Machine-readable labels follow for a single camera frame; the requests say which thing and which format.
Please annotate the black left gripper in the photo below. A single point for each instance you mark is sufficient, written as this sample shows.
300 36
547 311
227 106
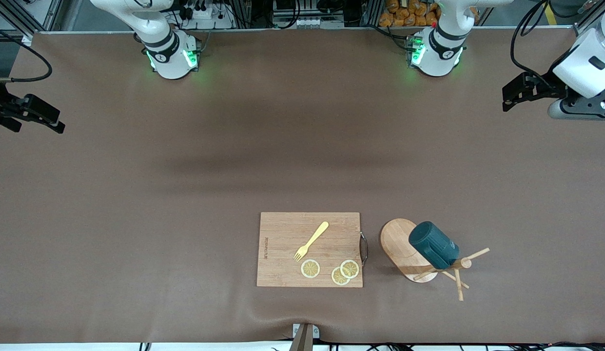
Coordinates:
549 89

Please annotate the white power strip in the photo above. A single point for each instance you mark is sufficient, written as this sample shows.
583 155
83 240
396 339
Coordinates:
204 13

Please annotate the yellow plastic fork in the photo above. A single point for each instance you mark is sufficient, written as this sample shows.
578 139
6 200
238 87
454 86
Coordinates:
312 240

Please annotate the wooden cup rack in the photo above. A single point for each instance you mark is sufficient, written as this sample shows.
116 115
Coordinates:
397 241

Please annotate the brown table mat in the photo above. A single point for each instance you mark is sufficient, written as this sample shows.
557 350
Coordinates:
185 243

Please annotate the orange snack pile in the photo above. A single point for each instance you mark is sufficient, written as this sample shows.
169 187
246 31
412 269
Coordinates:
409 14

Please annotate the aluminium frame post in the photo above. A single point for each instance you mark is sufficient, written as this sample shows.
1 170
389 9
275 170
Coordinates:
582 28
34 19

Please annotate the lemon slice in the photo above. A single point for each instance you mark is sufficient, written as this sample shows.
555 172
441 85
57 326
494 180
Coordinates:
337 278
310 268
350 268

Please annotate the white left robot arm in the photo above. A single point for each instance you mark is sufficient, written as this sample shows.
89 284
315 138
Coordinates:
441 48

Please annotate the grey metal clamp bracket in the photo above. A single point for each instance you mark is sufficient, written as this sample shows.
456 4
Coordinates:
304 339

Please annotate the wooden cutting board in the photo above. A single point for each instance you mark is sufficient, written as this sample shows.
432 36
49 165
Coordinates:
282 234

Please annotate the dark green cup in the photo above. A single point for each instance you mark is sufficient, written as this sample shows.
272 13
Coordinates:
431 243

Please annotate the background electronics rack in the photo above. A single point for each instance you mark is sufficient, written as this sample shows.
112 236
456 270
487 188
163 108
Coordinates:
307 22

